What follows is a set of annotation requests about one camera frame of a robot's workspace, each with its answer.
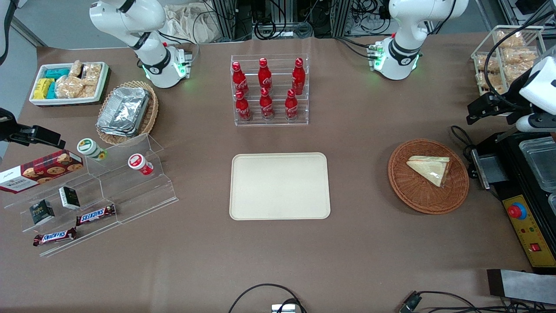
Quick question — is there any bagged bread roll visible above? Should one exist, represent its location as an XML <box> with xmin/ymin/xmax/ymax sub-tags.
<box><xmin>504</xmin><ymin>64</ymin><xmax>530</xmax><ymax>83</ymax></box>
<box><xmin>496</xmin><ymin>30</ymin><xmax>525</xmax><ymax>48</ymax></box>
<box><xmin>476</xmin><ymin>72</ymin><xmax>506</xmax><ymax>94</ymax></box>
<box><xmin>476</xmin><ymin>54</ymin><xmax>500</xmax><ymax>72</ymax></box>
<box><xmin>502</xmin><ymin>47</ymin><xmax>538</xmax><ymax>67</ymax></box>

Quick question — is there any red tartan cookie box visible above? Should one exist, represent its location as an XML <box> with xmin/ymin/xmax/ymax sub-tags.
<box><xmin>0</xmin><ymin>149</ymin><xmax>84</xmax><ymax>194</ymax></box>

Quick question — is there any round brown wicker basket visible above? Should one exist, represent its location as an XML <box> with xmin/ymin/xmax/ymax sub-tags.
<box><xmin>388</xmin><ymin>139</ymin><xmax>470</xmax><ymax>215</ymax></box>

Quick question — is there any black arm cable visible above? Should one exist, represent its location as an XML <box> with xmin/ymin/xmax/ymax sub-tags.
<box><xmin>483</xmin><ymin>10</ymin><xmax>556</xmax><ymax>114</ymax></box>

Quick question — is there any beige cloth bag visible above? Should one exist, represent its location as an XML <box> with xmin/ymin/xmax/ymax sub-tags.
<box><xmin>163</xmin><ymin>3</ymin><xmax>223</xmax><ymax>44</ymax></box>

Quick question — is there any red lid yogurt cup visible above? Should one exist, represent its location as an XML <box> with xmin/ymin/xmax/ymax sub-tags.
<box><xmin>127</xmin><ymin>153</ymin><xmax>154</xmax><ymax>176</ymax></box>

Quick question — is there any black cable connector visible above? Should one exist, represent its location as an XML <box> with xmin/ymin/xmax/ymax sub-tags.
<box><xmin>399</xmin><ymin>293</ymin><xmax>423</xmax><ymax>313</ymax></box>

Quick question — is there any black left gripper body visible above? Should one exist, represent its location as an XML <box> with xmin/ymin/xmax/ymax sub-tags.
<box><xmin>505</xmin><ymin>69</ymin><xmax>537</xmax><ymax>127</ymax></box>

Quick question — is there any aluminium foil container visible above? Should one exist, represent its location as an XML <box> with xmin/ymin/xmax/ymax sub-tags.
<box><xmin>96</xmin><ymin>87</ymin><xmax>151</xmax><ymax>138</ymax></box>
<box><xmin>96</xmin><ymin>89</ymin><xmax>150</xmax><ymax>139</ymax></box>

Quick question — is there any clear acrylic step riser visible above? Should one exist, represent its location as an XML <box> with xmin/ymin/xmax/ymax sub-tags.
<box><xmin>85</xmin><ymin>133</ymin><xmax>179</xmax><ymax>225</ymax></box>
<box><xmin>2</xmin><ymin>173</ymin><xmax>121</xmax><ymax>258</ymax></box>

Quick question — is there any red cola bottle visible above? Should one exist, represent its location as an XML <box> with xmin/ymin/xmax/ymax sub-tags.
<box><xmin>291</xmin><ymin>57</ymin><xmax>306</xmax><ymax>96</ymax></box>
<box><xmin>258</xmin><ymin>58</ymin><xmax>273</xmax><ymax>91</ymax></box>
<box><xmin>232</xmin><ymin>61</ymin><xmax>250</xmax><ymax>97</ymax></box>
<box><xmin>259</xmin><ymin>87</ymin><xmax>275</xmax><ymax>120</ymax></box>
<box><xmin>235</xmin><ymin>90</ymin><xmax>252</xmax><ymax>122</ymax></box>
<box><xmin>285</xmin><ymin>89</ymin><xmax>299</xmax><ymax>121</ymax></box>

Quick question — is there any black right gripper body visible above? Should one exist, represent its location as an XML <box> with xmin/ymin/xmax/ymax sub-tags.
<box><xmin>0</xmin><ymin>108</ymin><xmax>19</xmax><ymax>143</ymax></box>

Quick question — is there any white rectangular snack bin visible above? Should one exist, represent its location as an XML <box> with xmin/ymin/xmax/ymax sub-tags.
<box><xmin>29</xmin><ymin>62</ymin><xmax>110</xmax><ymax>107</ymax></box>

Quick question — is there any black looped cable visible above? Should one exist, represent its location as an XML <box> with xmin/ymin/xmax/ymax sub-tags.
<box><xmin>228</xmin><ymin>283</ymin><xmax>308</xmax><ymax>313</ymax></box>

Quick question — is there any white wire bread basket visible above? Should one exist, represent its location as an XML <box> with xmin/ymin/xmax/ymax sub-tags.
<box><xmin>471</xmin><ymin>25</ymin><xmax>547</xmax><ymax>97</ymax></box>

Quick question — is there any aluminium frame post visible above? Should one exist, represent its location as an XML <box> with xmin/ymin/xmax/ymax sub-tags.
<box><xmin>332</xmin><ymin>0</ymin><xmax>352</xmax><ymax>38</ymax></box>
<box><xmin>210</xmin><ymin>0</ymin><xmax>238</xmax><ymax>42</ymax></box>

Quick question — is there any small black carton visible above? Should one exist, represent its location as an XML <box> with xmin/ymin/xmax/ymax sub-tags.
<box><xmin>29</xmin><ymin>199</ymin><xmax>56</xmax><ymax>226</ymax></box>

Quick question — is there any black sealing machine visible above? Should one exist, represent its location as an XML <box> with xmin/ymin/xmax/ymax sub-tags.
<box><xmin>470</xmin><ymin>130</ymin><xmax>556</xmax><ymax>273</ymax></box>

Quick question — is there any beige plastic tray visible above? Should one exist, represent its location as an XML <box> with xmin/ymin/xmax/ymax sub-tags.
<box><xmin>229</xmin><ymin>152</ymin><xmax>331</xmax><ymax>221</ymax></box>

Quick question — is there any brown Snickers bar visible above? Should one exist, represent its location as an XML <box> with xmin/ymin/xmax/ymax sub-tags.
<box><xmin>76</xmin><ymin>204</ymin><xmax>117</xmax><ymax>226</ymax></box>
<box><xmin>33</xmin><ymin>227</ymin><xmax>78</xmax><ymax>247</ymax></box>

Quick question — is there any dark green small box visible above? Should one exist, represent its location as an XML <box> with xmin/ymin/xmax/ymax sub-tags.
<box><xmin>58</xmin><ymin>186</ymin><xmax>82</xmax><ymax>211</ymax></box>

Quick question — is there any triangle sandwich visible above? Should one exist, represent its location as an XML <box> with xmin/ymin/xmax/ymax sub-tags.
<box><xmin>406</xmin><ymin>155</ymin><xmax>451</xmax><ymax>188</ymax></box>

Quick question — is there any black machine power cable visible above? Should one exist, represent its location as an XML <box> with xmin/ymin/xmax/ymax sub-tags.
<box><xmin>450</xmin><ymin>125</ymin><xmax>478</xmax><ymax>180</ymax></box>

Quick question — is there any yellow snack packet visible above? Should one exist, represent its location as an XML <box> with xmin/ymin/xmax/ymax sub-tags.
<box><xmin>33</xmin><ymin>78</ymin><xmax>55</xmax><ymax>100</ymax></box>

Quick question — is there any green lid yogurt cup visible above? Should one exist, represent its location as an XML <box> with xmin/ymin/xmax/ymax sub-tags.
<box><xmin>77</xmin><ymin>138</ymin><xmax>108</xmax><ymax>162</ymax></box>

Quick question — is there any oval tan wicker basket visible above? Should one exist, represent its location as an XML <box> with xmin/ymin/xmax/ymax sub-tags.
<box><xmin>95</xmin><ymin>80</ymin><xmax>159</xmax><ymax>147</ymax></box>

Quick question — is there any clear acrylic bottle rack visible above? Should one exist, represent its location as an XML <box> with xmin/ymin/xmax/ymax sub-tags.
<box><xmin>230</xmin><ymin>53</ymin><xmax>310</xmax><ymax>127</ymax></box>

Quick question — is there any grey sheet with black edge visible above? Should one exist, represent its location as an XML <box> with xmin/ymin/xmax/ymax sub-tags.
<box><xmin>486</xmin><ymin>268</ymin><xmax>556</xmax><ymax>305</ymax></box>

